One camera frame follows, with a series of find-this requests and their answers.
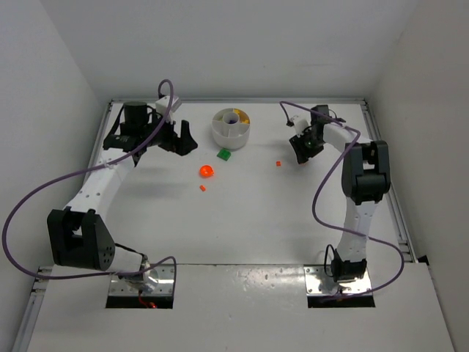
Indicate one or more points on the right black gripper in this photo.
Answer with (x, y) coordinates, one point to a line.
(303, 145)

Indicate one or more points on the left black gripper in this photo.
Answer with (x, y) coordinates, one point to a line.
(173, 138)

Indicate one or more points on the orange round lego piece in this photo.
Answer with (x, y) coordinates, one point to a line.
(206, 171)

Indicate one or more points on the green lego plate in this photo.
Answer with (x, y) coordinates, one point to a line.
(224, 154)

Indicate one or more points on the yellow black striped lego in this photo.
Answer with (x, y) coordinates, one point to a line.
(246, 120)

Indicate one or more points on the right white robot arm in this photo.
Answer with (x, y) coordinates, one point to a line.
(365, 179)

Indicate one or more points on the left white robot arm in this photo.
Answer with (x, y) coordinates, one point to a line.
(78, 233)

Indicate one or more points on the white round divided container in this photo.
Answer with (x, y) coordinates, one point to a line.
(229, 136)

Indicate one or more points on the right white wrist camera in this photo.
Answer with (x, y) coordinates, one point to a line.
(300, 124)

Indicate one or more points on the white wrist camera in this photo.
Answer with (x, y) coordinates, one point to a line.
(300, 124)
(162, 104)

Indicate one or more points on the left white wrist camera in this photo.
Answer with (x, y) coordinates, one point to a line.
(162, 104)

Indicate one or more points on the aluminium frame rail back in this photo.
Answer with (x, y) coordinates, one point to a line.
(332, 100)

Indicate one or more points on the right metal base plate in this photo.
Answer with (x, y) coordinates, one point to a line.
(319, 284)

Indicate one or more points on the metal base plate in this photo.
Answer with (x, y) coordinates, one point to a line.
(319, 284)
(160, 282)

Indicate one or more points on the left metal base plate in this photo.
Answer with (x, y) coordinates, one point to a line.
(160, 282)

